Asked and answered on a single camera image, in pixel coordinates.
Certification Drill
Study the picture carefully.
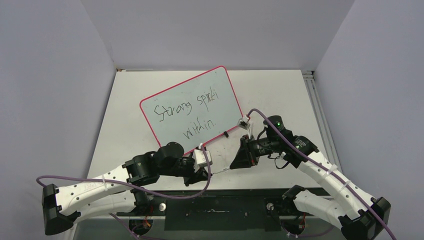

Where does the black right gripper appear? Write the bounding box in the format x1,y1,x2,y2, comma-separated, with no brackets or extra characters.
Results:
230,133,280,169

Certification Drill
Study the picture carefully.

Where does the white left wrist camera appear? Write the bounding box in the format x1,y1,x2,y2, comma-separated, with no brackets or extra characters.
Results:
192,143,213,171

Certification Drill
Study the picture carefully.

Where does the aluminium rail right side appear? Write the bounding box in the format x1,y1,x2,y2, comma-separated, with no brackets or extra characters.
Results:
301,70,341,169

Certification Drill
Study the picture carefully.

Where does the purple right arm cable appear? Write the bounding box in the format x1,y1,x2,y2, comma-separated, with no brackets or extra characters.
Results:
246,108,398,240

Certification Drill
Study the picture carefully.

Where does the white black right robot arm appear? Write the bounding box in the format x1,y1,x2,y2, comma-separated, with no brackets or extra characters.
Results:
229,115,391,240

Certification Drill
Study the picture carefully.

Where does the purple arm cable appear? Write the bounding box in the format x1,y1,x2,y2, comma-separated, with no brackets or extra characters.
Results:
35,145,213,240
246,108,398,240

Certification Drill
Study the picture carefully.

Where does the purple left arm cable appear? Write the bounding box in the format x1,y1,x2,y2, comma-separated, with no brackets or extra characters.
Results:
35,145,213,240

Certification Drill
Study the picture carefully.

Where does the pink framed whiteboard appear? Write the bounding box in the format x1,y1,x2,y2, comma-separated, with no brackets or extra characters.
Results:
139,65,243,153

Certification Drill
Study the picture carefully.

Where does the white whiteboard marker black cap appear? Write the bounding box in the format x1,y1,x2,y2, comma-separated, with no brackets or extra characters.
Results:
212,167,230,175

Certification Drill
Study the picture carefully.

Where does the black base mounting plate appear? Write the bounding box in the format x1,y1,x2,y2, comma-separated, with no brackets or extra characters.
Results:
116,188,319,232

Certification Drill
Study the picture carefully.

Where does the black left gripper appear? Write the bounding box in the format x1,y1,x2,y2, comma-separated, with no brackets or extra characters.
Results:
159,156,209,187

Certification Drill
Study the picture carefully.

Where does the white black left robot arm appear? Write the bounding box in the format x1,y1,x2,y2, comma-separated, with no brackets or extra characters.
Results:
36,142,212,236

